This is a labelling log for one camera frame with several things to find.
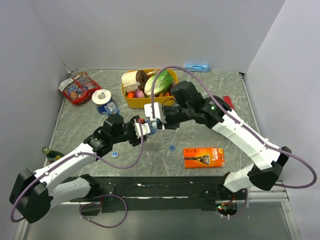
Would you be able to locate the purple onion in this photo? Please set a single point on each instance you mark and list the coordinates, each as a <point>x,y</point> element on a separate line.
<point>139,94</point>

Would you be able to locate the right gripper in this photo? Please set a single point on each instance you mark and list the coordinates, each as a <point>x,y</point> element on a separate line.
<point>168,125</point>

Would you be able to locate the red flat bar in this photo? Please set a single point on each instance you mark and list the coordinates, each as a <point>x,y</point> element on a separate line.
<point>228,101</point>

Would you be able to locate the white paper bag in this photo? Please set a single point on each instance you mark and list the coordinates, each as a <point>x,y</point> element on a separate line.
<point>129,81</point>

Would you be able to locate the brown bread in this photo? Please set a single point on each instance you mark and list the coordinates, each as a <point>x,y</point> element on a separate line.
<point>141,78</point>

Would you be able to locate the orange carrot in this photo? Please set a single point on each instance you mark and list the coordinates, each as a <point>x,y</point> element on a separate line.
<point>130,94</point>

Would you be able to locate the right blue cap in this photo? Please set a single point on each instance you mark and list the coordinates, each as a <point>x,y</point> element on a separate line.
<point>172,148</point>

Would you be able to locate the blue tissue pack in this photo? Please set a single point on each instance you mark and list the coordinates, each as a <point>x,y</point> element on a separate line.
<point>202,68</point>

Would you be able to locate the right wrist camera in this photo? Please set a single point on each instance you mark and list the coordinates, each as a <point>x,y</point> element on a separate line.
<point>155,111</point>

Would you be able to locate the orange razor box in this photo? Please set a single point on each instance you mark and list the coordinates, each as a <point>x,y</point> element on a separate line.
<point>205,157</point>

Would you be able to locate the blue cap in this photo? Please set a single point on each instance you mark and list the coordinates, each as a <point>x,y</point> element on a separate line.
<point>172,148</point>
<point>115,154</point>

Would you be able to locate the green lettuce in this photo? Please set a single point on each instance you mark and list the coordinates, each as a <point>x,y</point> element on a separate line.
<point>162,84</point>

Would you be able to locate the yellow plastic bin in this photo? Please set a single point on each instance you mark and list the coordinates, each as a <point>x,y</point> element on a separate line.
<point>164,98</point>

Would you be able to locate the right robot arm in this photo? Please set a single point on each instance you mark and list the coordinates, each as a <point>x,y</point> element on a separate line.
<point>268,159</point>

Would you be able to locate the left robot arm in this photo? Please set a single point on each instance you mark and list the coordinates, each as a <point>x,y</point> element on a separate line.
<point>30,196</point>

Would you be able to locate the red snack bag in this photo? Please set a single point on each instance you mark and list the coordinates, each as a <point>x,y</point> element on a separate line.
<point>78,89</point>

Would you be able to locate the toilet paper roll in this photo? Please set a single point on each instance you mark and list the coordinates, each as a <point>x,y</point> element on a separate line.
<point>101,98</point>

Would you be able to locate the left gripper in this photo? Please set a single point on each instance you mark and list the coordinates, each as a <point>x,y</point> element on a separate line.
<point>135,141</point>

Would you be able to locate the left blue cap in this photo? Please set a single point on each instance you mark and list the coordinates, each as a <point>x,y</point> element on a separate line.
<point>115,154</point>

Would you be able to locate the green glass bottle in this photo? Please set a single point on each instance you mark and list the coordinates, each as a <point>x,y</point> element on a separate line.
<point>52,155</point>

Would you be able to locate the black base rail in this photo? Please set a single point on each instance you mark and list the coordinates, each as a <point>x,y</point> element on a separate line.
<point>159,193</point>

